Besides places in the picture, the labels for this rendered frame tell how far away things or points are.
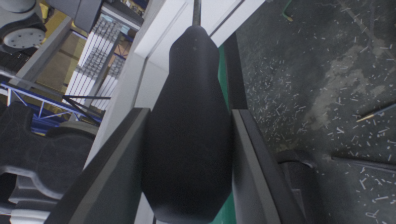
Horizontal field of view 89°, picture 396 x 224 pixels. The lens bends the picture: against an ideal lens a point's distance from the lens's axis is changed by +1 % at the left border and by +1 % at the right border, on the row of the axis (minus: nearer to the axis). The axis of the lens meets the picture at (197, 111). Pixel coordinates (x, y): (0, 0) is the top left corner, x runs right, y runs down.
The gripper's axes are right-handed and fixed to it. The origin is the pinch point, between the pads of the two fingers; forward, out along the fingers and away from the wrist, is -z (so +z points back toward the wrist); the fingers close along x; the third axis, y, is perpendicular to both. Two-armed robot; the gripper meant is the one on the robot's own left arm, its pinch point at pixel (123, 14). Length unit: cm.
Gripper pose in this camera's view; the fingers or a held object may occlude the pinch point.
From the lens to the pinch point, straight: 37.5
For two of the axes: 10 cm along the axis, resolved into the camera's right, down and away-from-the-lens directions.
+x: 6.2, -4.8, -6.3
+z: -7.9, -4.0, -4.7
